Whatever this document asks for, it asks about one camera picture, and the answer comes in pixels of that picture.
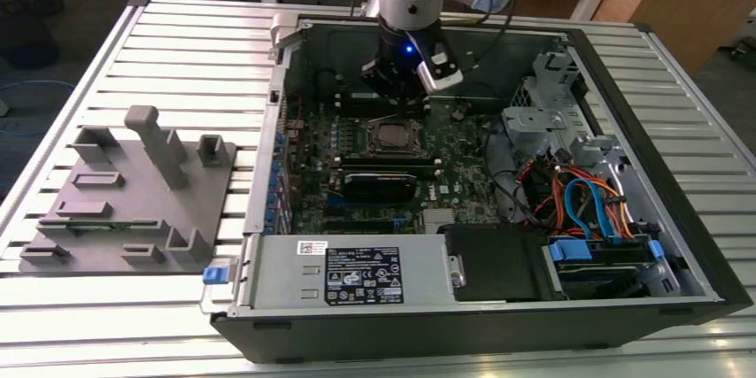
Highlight silver CPU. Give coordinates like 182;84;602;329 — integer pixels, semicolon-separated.
378;125;416;147

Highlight metal socket cover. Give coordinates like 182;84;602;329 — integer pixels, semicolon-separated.
368;120;431;156

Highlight CPU socket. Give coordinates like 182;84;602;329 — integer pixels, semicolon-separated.
364;119;439;158

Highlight black expansion slot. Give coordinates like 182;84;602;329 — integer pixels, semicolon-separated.
323;217;395;234

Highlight grey case latch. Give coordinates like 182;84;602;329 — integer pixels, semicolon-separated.
268;12;302;63

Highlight metal drive cage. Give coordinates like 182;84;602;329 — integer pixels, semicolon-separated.
500;52;631;184

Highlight green motherboard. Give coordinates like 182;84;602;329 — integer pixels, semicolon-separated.
282;89;515;235

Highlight black graphics card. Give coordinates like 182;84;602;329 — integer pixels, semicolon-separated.
340;170;422;203

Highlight silver chipset heat sink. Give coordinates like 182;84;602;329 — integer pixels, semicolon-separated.
422;207;460;227

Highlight silver metal latch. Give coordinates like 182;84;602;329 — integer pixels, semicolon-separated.
447;254;468;287

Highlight black air shroud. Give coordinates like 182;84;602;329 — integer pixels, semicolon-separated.
440;223;568;304

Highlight black label sticker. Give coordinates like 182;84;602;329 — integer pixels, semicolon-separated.
326;245;402;307

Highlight hard disk in blue carrier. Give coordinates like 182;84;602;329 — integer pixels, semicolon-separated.
546;238;668;302

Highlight silver power supply unit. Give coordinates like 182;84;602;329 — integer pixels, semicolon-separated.
227;232;460;311

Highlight grey parts rack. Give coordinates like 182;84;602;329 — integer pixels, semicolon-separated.
16;104;239;274

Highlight office chair base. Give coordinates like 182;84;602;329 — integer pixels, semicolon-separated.
718;12;756;60

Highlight black PC case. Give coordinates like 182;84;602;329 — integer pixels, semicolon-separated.
200;12;755;364

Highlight black office chair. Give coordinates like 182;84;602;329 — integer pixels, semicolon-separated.
0;0;67;70

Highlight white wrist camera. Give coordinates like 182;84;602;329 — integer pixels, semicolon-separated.
416;43;466;95

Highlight blue wire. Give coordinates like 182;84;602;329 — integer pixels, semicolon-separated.
564;178;622;246

